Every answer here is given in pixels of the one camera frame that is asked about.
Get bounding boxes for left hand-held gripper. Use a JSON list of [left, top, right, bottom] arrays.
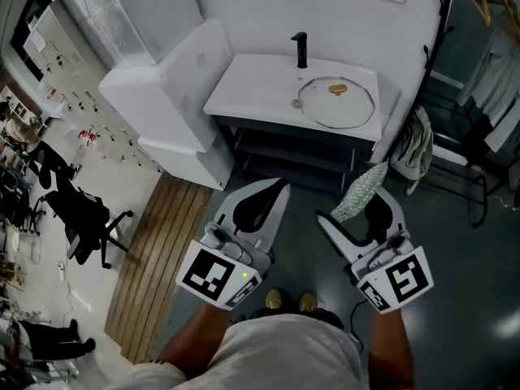
[[175, 176, 292, 310]]

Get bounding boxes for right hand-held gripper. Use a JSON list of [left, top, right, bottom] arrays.
[[315, 186, 435, 314]]

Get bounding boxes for green scrubbing sponge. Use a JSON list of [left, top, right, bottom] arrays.
[[330, 162, 389, 223]]

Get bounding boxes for glass pot lid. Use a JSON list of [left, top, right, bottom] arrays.
[[297, 76, 375, 130]]

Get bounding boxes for person's right forearm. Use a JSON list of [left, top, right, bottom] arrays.
[[367, 309, 415, 390]]

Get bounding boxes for person's left forearm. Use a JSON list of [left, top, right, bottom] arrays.
[[156, 302, 232, 379]]

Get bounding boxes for dark vanity cabinet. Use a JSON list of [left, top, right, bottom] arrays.
[[214, 115, 377, 197]]

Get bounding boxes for grey towel on rack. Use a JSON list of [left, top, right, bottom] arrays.
[[389, 106, 435, 197]]

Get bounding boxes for person's black trousers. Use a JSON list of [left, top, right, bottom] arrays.
[[233, 305, 346, 329]]

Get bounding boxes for wooden slatted platform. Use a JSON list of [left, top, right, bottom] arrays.
[[104, 171, 215, 366]]

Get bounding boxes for white ceramic sink basin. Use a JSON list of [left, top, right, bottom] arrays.
[[202, 53, 383, 141]]

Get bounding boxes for black metal rack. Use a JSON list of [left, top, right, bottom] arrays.
[[422, 71, 503, 229]]

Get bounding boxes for person's white shirt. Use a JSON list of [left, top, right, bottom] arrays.
[[103, 306, 366, 390]]

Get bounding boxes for black faucet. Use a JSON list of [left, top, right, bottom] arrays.
[[290, 31, 309, 70]]

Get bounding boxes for black office chair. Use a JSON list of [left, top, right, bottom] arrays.
[[31, 175, 134, 271]]

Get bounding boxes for hanging grey clothes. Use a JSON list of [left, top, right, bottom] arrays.
[[457, 22, 520, 154]]

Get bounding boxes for white locker cabinet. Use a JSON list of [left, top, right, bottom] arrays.
[[22, 4, 163, 174]]

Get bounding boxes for frosted glass panel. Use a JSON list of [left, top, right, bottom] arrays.
[[50, 0, 159, 71]]

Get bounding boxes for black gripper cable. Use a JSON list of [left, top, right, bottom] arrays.
[[348, 297, 377, 355]]

